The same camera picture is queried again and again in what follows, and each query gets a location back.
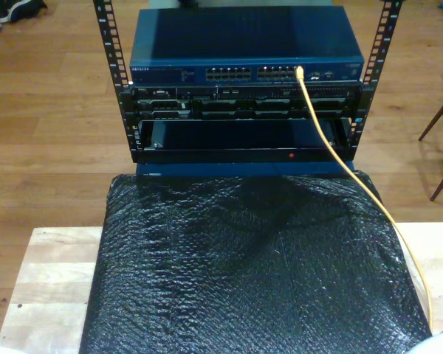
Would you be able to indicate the black bubble mat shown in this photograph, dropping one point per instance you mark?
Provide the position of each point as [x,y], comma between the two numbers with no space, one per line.
[206,276]

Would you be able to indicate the black perforated rack post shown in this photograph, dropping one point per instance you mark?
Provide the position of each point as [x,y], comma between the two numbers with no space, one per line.
[110,40]
[382,40]

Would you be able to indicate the brown wooden chair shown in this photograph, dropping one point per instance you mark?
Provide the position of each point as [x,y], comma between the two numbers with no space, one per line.
[438,116]

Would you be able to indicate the small dark object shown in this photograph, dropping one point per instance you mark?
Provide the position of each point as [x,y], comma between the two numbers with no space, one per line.
[190,3]

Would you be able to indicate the blue network switch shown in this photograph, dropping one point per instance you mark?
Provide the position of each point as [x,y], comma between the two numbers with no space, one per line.
[243,37]

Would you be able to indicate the black rack server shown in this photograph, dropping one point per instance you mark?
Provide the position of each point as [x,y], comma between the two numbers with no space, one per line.
[243,107]

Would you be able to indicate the dark shoe white sole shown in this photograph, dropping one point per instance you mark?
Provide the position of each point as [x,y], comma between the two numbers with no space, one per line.
[18,9]

